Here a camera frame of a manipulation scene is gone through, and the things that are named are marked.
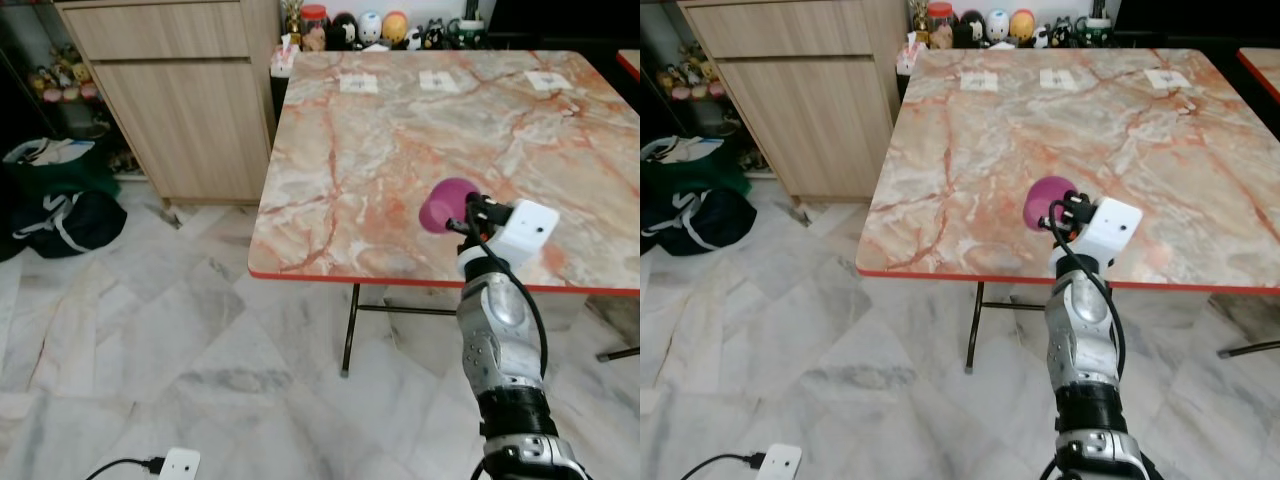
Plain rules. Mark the small panda figure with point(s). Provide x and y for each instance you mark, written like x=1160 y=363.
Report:
x=415 y=38
x=1042 y=36

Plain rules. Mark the black round doll figure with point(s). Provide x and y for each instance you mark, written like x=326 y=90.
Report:
x=969 y=30
x=342 y=32

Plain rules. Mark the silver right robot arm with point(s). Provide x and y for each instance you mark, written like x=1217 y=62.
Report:
x=1085 y=335
x=500 y=335

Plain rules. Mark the orange round doll figure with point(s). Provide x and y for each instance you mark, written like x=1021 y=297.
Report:
x=395 y=28
x=1022 y=27

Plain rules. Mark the red edged side table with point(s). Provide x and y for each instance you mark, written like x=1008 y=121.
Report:
x=1262 y=68
x=630 y=62

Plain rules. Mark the white paper card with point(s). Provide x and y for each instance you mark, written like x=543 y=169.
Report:
x=439 y=82
x=1060 y=80
x=549 y=81
x=1168 y=79
x=980 y=82
x=359 y=84

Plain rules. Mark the white round doll figure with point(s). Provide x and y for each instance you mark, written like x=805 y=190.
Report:
x=997 y=27
x=369 y=28

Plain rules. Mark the green and black bag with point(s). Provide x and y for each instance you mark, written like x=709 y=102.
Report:
x=700 y=205
x=60 y=205

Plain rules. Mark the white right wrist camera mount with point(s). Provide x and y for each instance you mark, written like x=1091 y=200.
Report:
x=525 y=232
x=1112 y=228

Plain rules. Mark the purple plastic cup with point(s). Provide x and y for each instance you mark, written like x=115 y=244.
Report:
x=445 y=200
x=1045 y=198

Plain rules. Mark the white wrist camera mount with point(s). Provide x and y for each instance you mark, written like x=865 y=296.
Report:
x=181 y=465
x=1112 y=228
x=780 y=462
x=525 y=232

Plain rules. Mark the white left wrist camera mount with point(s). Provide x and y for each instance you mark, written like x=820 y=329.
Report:
x=181 y=465
x=780 y=462

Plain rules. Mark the white tissue pack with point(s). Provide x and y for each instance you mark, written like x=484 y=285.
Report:
x=908 y=55
x=285 y=58

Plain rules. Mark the green mug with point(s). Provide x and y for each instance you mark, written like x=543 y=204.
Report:
x=467 y=33
x=1098 y=32

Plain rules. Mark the black metal table leg frame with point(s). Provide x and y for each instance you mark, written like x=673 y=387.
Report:
x=973 y=335
x=348 y=340

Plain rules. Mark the red lid glass jar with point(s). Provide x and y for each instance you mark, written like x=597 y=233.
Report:
x=314 y=28
x=941 y=26

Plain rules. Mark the light wooden cabinet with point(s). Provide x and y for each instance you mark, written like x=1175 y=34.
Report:
x=180 y=110
x=810 y=110

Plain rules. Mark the pink toy figures row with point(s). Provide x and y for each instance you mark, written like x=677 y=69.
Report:
x=65 y=82
x=690 y=82

